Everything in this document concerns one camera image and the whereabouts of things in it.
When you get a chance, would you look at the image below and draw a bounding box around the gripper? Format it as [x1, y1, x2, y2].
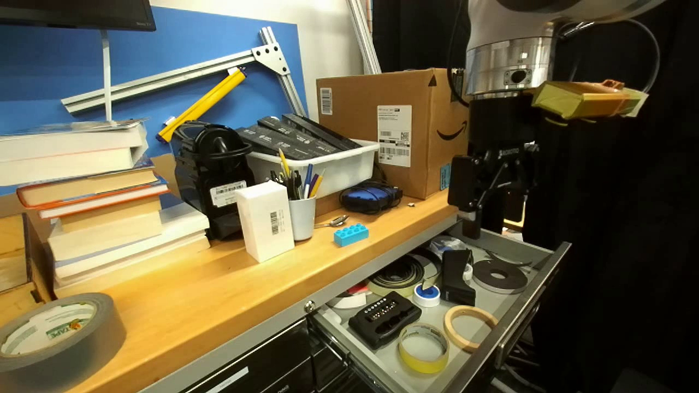
[447, 94, 542, 240]

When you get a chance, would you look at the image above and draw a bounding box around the black lower drawer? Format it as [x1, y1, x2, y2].
[179, 317, 350, 393]

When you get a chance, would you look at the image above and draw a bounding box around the clear plastic bag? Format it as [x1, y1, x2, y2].
[428, 235, 473, 264]

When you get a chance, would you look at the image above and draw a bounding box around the flat black tape roll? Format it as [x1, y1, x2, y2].
[472, 259, 529, 295]

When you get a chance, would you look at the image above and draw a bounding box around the black small box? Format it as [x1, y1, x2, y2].
[440, 249, 477, 307]

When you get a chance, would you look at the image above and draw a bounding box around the blue and black headset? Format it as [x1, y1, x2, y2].
[339, 180, 404, 215]

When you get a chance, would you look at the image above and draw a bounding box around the white and blue tape spool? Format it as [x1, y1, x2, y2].
[412, 282, 441, 308]

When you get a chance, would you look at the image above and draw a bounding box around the black and cream tape roll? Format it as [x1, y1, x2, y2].
[366, 254, 433, 299]

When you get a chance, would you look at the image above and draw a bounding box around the black curtain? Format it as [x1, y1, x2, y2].
[371, 0, 699, 393]

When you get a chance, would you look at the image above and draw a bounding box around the cardboard box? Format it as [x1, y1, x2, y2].
[316, 68, 470, 200]

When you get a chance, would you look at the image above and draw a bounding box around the blue toy brick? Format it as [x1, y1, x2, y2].
[334, 223, 369, 248]

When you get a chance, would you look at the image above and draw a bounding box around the white plastic bin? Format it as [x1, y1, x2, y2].
[245, 139, 381, 199]

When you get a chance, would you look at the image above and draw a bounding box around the black bit case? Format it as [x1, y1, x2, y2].
[348, 290, 423, 350]

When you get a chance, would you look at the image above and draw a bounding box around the white and red tape roll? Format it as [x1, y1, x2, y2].
[328, 281, 370, 311]

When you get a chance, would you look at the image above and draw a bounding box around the white cup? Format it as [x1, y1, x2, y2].
[288, 195, 317, 242]

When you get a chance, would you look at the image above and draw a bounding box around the bunch of pens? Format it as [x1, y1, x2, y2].
[269, 148, 327, 200]

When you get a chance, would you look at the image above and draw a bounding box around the yellow tape roll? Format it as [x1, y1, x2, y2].
[397, 322, 450, 375]

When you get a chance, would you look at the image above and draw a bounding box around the row of black boxes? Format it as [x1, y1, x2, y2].
[235, 113, 362, 161]

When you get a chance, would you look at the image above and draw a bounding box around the white box with barcode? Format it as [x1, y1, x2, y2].
[235, 181, 296, 264]

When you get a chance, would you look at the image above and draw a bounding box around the black coffee machine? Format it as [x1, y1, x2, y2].
[170, 121, 255, 241]

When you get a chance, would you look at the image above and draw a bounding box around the yellow tube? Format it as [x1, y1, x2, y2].
[157, 67, 247, 144]

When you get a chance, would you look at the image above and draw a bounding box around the stack of books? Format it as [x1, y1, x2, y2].
[0, 118, 211, 289]

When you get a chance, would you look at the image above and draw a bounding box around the monitor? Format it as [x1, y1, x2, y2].
[0, 0, 157, 32]

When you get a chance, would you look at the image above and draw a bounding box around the blue board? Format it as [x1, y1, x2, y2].
[0, 7, 309, 209]

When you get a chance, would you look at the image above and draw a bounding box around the wooden crate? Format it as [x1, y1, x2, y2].
[0, 193, 56, 324]

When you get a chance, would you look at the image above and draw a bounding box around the tan tape ring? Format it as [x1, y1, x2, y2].
[443, 305, 499, 353]

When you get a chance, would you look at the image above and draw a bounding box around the aluminium rail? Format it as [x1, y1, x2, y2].
[347, 0, 382, 75]

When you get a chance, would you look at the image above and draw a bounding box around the aluminium profile frame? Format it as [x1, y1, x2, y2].
[61, 26, 308, 118]

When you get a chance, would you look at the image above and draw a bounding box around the grey duct tape roll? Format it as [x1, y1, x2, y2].
[0, 292, 128, 393]

